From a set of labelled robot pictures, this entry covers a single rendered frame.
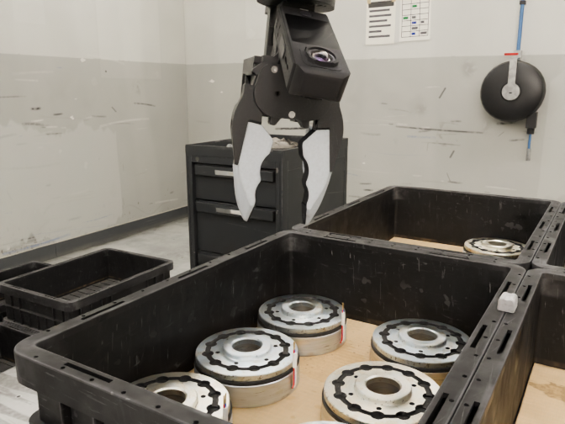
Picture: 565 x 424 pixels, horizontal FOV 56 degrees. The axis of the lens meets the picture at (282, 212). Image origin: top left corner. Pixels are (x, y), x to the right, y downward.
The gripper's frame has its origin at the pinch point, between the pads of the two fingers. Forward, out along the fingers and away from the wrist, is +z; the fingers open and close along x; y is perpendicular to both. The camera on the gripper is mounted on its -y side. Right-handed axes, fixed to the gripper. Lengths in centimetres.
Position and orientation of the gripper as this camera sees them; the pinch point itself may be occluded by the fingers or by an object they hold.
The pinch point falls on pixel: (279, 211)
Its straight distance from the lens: 50.5
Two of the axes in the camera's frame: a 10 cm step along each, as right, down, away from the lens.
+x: -9.7, -0.5, -2.5
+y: -2.3, -2.2, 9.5
